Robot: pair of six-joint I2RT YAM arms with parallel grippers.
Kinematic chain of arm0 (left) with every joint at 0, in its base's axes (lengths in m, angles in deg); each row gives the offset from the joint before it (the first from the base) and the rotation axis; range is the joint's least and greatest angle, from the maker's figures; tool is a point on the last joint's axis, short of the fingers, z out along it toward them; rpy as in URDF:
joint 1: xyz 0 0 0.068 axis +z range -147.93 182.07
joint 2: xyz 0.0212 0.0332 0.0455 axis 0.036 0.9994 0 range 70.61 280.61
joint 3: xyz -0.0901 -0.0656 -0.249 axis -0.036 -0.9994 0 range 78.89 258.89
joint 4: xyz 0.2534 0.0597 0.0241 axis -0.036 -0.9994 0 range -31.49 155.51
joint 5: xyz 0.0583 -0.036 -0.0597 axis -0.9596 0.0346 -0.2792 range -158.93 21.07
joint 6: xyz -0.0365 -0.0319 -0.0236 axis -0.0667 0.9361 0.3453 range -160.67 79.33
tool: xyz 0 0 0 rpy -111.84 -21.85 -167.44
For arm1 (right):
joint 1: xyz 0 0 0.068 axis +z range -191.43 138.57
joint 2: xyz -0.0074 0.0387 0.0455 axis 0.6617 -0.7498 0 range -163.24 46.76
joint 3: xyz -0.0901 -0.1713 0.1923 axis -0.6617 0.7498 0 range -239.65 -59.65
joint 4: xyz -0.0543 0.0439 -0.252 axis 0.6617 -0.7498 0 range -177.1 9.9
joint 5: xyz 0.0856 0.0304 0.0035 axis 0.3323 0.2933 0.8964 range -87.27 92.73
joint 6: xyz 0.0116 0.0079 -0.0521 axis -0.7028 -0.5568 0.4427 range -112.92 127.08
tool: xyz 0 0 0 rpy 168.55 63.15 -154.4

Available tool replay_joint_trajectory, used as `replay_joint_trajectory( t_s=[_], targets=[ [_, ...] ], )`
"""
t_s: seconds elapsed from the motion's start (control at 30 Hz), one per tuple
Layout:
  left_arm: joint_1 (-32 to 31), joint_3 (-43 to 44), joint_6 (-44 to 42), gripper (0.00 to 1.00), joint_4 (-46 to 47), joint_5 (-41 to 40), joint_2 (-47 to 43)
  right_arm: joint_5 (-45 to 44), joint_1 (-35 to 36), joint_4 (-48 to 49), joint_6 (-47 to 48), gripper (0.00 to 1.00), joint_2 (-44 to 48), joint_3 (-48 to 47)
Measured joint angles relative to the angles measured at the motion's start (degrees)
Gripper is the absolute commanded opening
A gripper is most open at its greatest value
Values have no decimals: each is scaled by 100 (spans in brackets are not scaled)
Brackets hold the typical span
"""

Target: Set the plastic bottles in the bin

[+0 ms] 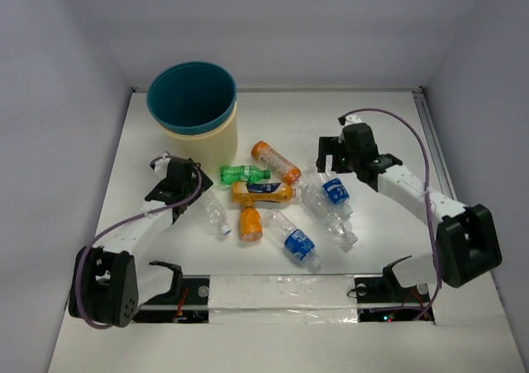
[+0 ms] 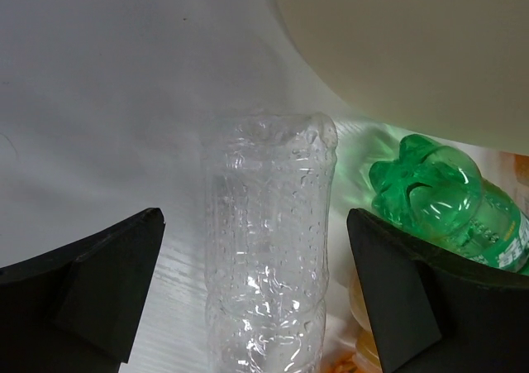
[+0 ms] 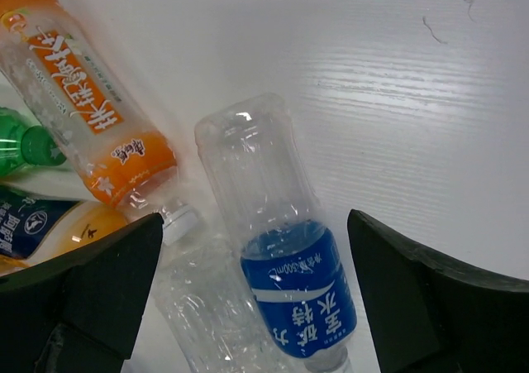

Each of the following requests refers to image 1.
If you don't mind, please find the clear ribbed plastic bottle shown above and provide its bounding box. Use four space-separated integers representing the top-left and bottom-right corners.
299 182 358 252

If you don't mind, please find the clear bottle white cap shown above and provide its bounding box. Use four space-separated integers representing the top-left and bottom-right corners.
198 190 231 237

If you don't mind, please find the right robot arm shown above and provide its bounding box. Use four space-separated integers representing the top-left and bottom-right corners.
316 122 503 300

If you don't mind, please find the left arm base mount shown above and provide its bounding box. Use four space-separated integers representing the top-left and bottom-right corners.
132 261 210 323

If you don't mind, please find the clear bottle blue label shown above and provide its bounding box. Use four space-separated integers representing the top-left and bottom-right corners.
263 209 322 272
317 172 353 219

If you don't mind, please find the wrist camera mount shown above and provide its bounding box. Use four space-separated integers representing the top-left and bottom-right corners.
338 114 364 127
149 151 172 175

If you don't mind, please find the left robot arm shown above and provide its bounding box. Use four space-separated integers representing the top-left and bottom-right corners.
68 153 212 330

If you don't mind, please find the small orange bottle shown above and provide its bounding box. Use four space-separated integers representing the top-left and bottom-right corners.
239 201 263 242

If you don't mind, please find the silver taped front rail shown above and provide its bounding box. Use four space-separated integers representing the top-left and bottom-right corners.
207 275 358 325

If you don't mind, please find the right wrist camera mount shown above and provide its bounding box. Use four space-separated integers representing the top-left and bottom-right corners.
338 114 364 127

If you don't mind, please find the green plastic bottle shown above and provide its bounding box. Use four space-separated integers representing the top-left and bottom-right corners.
220 165 271 185

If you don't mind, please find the aluminium rail right edge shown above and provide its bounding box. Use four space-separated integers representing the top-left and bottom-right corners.
412 87 476 266

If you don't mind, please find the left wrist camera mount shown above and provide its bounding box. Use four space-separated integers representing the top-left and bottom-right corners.
149 151 172 175

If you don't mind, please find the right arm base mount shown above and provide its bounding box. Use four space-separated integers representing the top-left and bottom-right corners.
346 256 430 323

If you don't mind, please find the orange bottle white label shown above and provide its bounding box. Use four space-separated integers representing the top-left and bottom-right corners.
251 141 302 185

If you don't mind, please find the yellow bottle blue label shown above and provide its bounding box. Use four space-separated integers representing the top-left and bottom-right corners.
231 182 298 203

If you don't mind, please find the teal and cream bin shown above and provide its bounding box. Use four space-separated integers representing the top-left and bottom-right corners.
146 61 238 175

